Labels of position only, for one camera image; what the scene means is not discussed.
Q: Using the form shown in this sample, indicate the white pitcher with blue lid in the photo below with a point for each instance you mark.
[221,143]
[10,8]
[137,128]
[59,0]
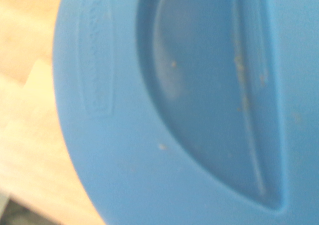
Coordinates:
[199,90]

